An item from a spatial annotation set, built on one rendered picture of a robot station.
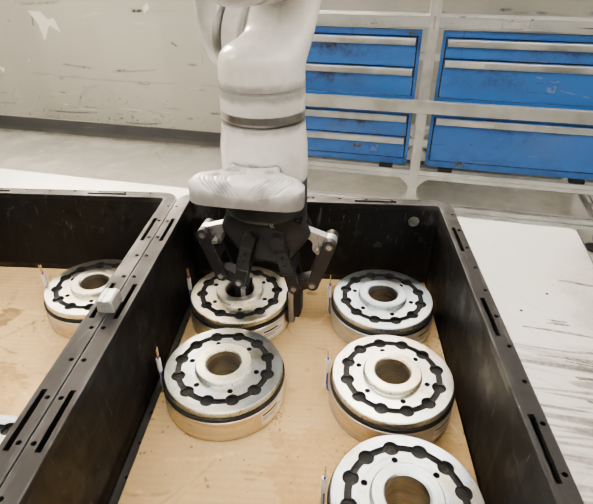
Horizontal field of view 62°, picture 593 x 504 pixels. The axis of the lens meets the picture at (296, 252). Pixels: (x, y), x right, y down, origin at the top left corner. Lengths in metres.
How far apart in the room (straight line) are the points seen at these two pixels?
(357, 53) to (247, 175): 1.84
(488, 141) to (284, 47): 1.94
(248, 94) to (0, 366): 0.35
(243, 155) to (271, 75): 0.07
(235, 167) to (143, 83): 3.18
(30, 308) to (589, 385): 0.67
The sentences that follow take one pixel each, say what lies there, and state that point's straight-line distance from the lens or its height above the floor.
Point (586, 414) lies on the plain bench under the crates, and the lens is 0.70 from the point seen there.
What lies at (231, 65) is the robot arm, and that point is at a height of 1.09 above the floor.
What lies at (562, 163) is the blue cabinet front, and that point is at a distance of 2.38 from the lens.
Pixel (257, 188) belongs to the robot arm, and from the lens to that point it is 0.37.
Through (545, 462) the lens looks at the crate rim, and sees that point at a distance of 0.32.
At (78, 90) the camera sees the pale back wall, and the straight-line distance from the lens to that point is 3.86.
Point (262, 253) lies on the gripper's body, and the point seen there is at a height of 0.92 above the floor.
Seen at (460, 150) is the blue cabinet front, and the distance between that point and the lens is 2.30.
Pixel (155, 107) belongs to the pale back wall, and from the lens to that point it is 3.58.
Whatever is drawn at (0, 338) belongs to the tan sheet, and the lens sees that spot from 0.59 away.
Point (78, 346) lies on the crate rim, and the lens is 0.38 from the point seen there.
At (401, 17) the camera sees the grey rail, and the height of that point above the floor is 0.92.
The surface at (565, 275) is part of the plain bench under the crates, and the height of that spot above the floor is 0.70.
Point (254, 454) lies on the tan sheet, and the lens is 0.42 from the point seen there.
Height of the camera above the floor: 1.17
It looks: 32 degrees down
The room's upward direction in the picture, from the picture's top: straight up
